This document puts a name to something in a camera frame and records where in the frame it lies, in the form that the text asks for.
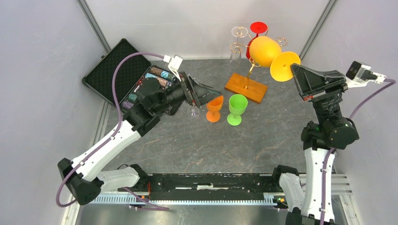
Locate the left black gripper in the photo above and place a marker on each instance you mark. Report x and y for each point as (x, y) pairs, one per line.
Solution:
(195, 92)

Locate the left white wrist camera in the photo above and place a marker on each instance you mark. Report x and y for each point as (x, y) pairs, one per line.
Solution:
(173, 64)

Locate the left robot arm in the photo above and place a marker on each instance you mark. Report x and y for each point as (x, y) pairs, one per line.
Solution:
(84, 176)

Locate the clear wine glass front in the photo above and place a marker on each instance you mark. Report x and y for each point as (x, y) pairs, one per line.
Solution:
(194, 112)

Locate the black poker chip case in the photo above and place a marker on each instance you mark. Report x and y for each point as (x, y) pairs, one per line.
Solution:
(126, 78)

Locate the gold rack with wooden base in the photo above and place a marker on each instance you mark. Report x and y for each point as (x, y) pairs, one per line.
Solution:
(244, 85)

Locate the clear wine glass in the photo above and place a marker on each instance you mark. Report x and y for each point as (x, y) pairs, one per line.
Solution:
(239, 32)
(194, 112)

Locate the orange wine glass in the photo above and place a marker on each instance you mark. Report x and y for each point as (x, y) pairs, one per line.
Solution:
(214, 106)

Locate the yellow wine glass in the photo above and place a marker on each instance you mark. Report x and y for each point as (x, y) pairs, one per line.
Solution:
(266, 52)

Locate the red wine glass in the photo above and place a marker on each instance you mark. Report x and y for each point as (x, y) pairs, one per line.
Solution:
(257, 28)

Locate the green wine glass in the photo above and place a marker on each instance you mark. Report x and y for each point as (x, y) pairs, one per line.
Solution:
(237, 106)

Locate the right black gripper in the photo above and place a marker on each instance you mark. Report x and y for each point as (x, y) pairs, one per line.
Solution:
(313, 84)

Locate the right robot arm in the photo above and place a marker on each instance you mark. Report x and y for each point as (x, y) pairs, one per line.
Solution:
(311, 204)

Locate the clear wine glass back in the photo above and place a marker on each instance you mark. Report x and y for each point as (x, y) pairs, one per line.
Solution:
(239, 32)

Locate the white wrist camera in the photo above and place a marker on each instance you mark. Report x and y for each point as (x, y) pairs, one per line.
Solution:
(173, 64)
(360, 74)

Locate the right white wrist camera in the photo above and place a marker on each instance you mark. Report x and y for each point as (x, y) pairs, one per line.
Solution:
(360, 74)

